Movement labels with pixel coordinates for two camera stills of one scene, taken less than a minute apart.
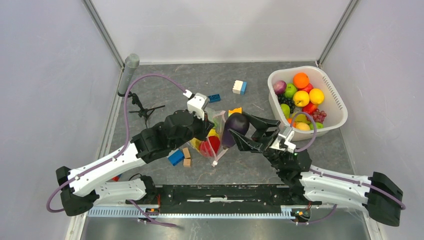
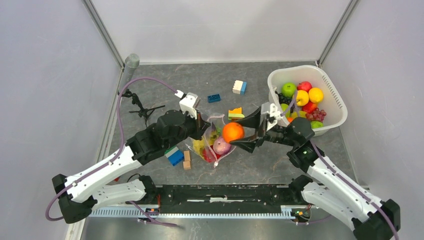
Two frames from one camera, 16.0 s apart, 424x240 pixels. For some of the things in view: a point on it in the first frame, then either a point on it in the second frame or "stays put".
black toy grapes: (283, 99) stays put
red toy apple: (307, 88) stays put
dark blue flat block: (214, 98) stays put
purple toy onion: (279, 87) → (221, 147)
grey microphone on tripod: (131, 64) stays put
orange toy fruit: (301, 80) → (232, 130)
